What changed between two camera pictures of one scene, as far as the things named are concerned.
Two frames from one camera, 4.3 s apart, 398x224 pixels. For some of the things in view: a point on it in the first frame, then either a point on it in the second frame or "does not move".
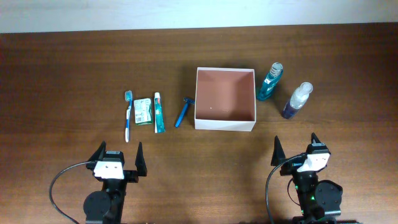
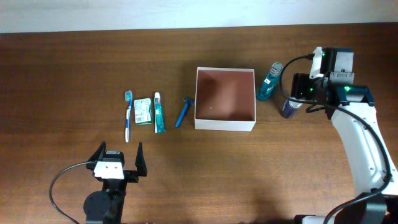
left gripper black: (132, 175) does not move
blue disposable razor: (189, 101) does not move
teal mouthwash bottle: (267, 89) does not move
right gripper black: (278, 154) to (298, 88)
